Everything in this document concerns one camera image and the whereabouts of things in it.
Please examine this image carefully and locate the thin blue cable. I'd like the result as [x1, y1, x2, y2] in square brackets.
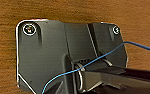
[41, 41, 150, 94]

